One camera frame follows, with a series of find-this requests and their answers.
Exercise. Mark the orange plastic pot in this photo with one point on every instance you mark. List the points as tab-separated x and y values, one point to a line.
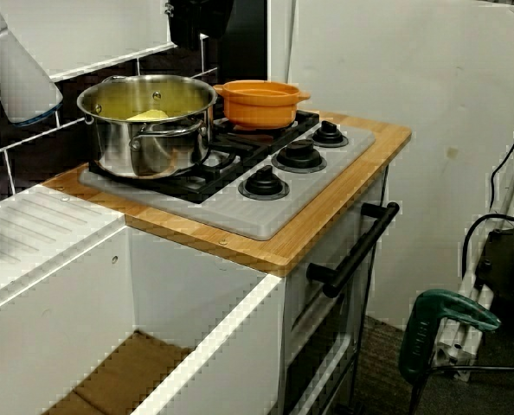
257	108

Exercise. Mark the stainless steel pot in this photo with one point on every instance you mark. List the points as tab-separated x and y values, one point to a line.
153	155

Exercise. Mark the grey toy faucet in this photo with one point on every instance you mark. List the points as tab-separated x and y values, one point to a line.
19	73

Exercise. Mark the yellow corn cob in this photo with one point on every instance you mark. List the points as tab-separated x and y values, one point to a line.
149	115

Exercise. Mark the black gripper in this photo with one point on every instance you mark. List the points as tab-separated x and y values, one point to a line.
198	8

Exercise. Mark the black box device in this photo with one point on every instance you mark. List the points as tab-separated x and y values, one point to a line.
508	268

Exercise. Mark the grey stove top plate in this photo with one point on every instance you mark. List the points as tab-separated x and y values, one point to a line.
248	216

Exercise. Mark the black stove knob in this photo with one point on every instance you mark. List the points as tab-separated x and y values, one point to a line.
299	155
263	183
328	134

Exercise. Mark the white sink basin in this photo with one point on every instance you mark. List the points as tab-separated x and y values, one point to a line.
175	281

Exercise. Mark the black burner grate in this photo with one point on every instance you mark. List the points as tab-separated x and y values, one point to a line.
196	192
309	119

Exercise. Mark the silver aluminium frame post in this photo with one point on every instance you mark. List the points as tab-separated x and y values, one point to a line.
454	346

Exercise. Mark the brown cardboard sheet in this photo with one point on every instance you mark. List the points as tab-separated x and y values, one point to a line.
123	376

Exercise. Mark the white oven door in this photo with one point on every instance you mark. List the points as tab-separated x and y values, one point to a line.
356	294

